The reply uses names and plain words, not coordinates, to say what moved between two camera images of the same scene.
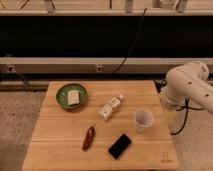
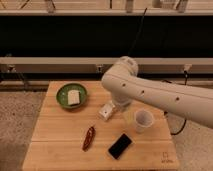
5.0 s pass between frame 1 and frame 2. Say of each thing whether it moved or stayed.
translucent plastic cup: stayed
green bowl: stayed
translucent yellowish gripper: moved
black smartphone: stayed
